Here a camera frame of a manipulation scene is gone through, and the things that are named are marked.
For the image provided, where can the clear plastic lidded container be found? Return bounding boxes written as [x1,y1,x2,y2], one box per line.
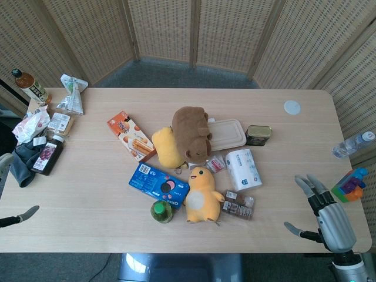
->
[206,117,248,152]

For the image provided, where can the yellow duck plush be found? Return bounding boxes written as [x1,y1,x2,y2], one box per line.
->
[183,166,226,224]

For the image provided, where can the silver foil snack bag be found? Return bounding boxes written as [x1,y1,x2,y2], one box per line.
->
[55,73,89,116]

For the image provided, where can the colourful toy blocks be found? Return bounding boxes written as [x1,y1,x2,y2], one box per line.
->
[330,167,368,204]

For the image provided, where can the small red white packet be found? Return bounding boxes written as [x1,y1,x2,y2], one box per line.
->
[205,154,227,174]

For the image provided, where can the green capped bottle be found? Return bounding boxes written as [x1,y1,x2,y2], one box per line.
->
[150,200,174,225]

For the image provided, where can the bamboo screen panel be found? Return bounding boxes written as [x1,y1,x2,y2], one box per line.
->
[39,0,141,86]
[0,0,95,117]
[126,0,200,68]
[192,0,287,76]
[319,26,376,253]
[248,0,376,90]

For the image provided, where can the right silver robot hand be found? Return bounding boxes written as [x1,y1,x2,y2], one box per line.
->
[284,173,358,253]

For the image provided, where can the packaged brown cake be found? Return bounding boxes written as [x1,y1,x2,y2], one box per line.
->
[220,190,256,221]

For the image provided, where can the yellow plush toy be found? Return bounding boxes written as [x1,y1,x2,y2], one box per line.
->
[150,126,189,170]

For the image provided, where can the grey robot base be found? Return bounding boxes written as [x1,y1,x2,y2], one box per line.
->
[117,253,245,282]

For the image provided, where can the white round table cap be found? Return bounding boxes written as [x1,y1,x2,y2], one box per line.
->
[283,99,303,116]

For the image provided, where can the orange biscuit box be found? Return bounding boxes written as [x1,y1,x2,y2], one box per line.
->
[106,110,157,163]

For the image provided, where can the clear water bottle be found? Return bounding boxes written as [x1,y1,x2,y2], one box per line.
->
[331,131,376,160]

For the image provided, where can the dark grape juice bottle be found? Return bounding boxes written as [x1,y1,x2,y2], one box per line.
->
[31,134,66,177]

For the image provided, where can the packaged sandwich cake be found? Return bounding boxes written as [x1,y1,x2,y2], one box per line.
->
[46,111,75,137]

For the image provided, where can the white tissue pack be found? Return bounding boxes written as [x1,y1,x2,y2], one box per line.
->
[224,148,263,193]

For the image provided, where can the dark luncheon meat can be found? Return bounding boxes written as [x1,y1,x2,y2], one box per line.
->
[244,125,273,147]

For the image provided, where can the grey cloth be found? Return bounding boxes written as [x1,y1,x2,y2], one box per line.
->
[11,140,42,189]

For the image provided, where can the blue Oreo box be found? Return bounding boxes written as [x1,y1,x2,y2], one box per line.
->
[127,162,190,210]

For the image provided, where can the black floor cable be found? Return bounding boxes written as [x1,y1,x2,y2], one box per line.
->
[95,253,113,282]

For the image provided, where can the white pink plastic bag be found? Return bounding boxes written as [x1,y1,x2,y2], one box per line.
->
[11,106,51,145]

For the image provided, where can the tea bottle with black cap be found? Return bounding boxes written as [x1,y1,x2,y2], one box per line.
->
[11,68,52,105]

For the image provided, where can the brown capybara plush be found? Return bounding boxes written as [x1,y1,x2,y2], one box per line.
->
[170,106,214,164]

